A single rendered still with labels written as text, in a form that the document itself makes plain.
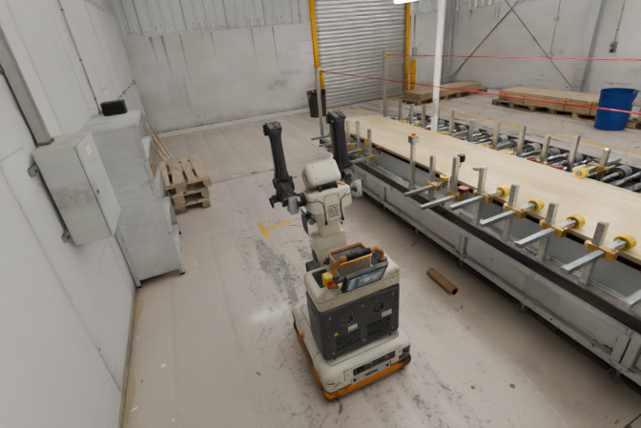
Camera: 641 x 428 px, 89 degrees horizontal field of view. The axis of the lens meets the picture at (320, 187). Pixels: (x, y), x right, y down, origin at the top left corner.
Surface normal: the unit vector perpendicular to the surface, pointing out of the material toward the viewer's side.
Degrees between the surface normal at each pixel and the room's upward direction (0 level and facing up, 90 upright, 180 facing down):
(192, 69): 90
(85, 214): 90
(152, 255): 90
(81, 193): 90
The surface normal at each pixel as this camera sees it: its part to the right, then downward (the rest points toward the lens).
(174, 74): 0.40, 0.36
